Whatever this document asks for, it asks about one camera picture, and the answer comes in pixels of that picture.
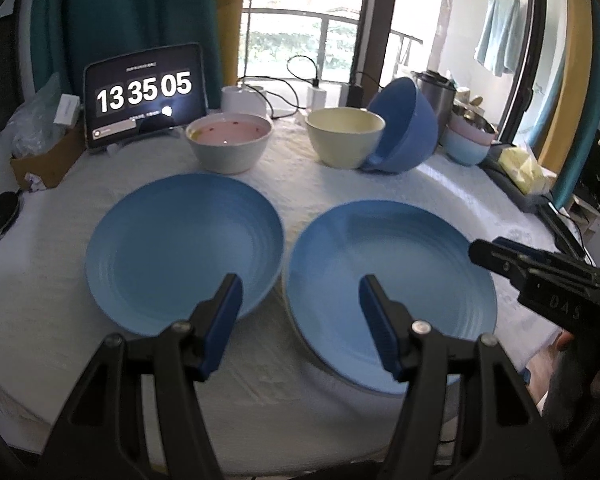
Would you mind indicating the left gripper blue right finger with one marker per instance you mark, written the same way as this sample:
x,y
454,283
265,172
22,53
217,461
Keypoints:
x,y
389,323

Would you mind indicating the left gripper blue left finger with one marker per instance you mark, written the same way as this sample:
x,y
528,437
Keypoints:
x,y
216,319

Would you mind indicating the blue plate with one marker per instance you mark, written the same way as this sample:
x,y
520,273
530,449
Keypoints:
x,y
419,259
166,247

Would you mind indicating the pink strawberry bowl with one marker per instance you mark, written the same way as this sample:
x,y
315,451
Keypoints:
x,y
229,143

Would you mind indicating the cream yellow bowl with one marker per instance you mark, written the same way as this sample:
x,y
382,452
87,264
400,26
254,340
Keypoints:
x,y
343,137

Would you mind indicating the large blue bowl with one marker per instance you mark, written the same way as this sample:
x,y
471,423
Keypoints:
x,y
411,129

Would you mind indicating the person right hand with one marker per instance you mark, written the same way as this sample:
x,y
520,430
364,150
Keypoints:
x,y
550,371

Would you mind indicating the white tablecloth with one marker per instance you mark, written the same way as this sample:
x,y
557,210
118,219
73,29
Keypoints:
x,y
271,407

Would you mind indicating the light blue bowl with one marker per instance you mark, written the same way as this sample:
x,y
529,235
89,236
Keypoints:
x,y
463,151

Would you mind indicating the cardboard box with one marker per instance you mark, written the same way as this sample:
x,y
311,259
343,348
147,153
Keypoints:
x,y
41,172

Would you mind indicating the black charger plug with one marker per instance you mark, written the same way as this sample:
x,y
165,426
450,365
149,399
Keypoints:
x,y
355,96

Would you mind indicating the white charger plug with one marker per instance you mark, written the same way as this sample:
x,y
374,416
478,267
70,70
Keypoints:
x,y
316,96

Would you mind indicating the steel tumbler with lid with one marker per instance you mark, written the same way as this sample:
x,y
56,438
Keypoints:
x,y
440,93

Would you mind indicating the tablet showing clock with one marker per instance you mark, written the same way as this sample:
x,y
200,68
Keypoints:
x,y
143,93

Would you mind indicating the small white box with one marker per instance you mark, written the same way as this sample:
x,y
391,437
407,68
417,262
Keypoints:
x,y
67,111

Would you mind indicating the hanging light blue towel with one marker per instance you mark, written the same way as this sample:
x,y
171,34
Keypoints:
x,y
498,47

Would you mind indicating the yellow curtain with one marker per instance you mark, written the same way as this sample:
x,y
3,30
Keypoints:
x,y
229,16

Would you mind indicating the teal curtain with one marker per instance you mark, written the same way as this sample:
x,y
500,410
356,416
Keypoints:
x,y
68,35

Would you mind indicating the black round cable device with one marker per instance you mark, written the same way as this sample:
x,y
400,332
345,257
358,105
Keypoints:
x,y
9,209

